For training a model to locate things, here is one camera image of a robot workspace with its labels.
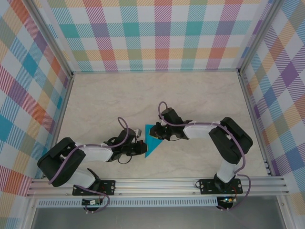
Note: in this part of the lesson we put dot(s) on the blue paper sheet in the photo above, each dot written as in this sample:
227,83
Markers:
152,146

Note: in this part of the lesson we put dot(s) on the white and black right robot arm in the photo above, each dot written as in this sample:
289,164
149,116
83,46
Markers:
228,140

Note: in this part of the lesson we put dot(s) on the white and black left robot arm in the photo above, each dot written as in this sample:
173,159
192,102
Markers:
95,153

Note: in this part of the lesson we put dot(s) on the grey metal sheet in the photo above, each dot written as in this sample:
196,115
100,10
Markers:
155,219

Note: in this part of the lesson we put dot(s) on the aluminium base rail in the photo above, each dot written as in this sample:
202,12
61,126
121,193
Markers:
155,186

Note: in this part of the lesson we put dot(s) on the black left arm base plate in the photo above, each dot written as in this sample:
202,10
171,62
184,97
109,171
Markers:
108,186

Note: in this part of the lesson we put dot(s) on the aluminium table edge rail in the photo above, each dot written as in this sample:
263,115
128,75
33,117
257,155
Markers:
155,71
62,114
253,119

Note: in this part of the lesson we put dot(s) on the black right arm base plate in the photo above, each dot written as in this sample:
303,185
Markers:
207,186

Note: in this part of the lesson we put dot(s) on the aluminium frame post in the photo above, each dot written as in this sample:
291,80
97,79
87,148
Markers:
51,39
259,38

